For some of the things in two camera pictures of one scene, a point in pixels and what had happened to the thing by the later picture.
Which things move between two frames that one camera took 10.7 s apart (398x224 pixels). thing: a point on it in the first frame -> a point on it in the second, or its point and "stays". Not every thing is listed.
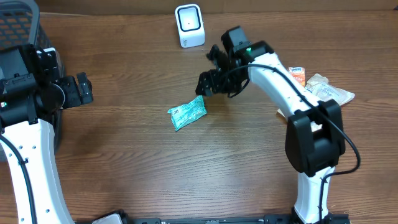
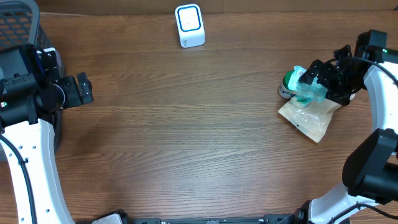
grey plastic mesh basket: (20, 25) stays
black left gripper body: (72, 93) stays
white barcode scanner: (190, 25) stays
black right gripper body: (223, 83) -> (341, 83)
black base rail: (268, 219) stays
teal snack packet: (184, 115) -> (305, 93)
